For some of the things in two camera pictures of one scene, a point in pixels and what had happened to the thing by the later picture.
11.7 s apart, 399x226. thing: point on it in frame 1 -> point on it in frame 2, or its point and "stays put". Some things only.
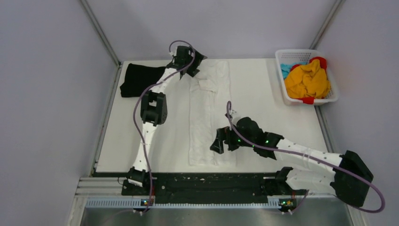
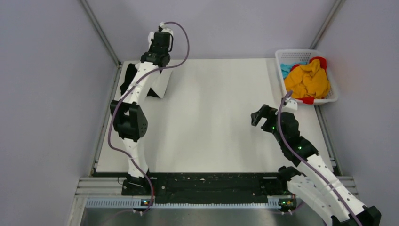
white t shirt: (211, 104) -> (157, 81)
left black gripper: (197, 59) -> (152, 40)
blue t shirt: (285, 68) stays put
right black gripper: (224, 133) -> (265, 111)
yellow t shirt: (308, 80) stays put
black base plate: (211, 188) stays put
